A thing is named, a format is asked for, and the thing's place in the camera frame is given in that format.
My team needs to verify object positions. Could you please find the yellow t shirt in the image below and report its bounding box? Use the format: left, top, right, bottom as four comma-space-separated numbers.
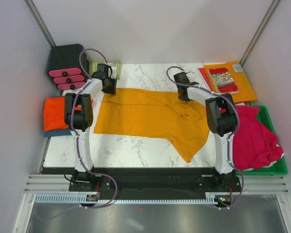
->
94, 88, 210, 162

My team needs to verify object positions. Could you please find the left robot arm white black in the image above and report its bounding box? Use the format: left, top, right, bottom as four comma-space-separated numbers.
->
64, 63, 117, 191

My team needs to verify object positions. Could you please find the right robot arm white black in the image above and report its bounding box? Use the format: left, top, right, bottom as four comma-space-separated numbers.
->
174, 71, 240, 191

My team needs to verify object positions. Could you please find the green treehouse book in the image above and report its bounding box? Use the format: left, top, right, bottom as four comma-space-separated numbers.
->
89, 62, 122, 80

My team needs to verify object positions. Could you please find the red folder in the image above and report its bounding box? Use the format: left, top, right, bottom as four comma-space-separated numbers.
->
198, 67, 211, 88

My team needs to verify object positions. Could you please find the red yellow comic book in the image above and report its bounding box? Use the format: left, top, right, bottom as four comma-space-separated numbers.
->
208, 67, 240, 94

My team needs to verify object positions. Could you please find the black pink mini drawer unit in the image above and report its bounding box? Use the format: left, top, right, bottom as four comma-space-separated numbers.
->
47, 44, 90, 90

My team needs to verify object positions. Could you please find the folded orange t shirt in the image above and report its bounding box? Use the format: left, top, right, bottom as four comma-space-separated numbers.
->
44, 93, 93, 132

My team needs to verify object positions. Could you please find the orange folder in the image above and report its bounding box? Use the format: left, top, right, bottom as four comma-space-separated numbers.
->
204, 62, 258, 103

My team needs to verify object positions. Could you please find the folded blue t shirt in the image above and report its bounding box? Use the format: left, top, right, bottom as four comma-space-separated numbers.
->
44, 129, 71, 137

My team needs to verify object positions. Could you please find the magenta t shirt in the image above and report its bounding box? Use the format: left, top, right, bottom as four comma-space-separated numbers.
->
232, 105, 284, 172

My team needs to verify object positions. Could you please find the green plastic bin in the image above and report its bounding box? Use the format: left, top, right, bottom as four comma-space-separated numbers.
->
232, 104, 289, 176

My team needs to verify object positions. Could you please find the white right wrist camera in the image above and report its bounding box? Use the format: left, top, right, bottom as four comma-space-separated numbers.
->
185, 71, 195, 82

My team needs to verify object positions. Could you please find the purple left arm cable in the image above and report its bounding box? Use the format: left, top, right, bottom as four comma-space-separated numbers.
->
35, 48, 119, 221

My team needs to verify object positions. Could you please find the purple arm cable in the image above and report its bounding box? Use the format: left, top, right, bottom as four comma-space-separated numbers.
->
35, 48, 119, 221
166, 66, 244, 211

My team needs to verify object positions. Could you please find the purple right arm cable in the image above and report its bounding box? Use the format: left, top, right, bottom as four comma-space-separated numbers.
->
166, 66, 244, 211

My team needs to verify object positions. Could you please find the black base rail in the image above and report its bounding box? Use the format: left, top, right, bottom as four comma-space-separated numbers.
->
67, 166, 243, 201

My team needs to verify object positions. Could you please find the white slotted cable duct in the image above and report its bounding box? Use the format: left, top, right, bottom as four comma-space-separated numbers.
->
34, 194, 232, 204

